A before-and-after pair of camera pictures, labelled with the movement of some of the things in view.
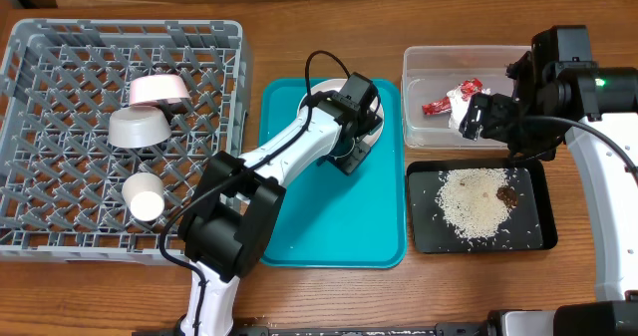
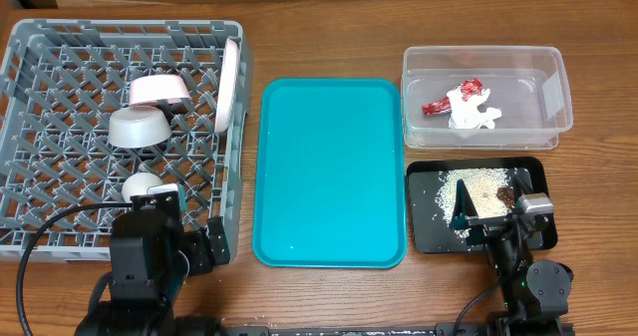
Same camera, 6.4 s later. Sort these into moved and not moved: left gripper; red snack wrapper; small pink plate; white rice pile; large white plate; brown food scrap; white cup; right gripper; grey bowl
Moved: right gripper; large white plate; left gripper
Not moved: small pink plate; brown food scrap; white rice pile; red snack wrapper; white cup; grey bowl
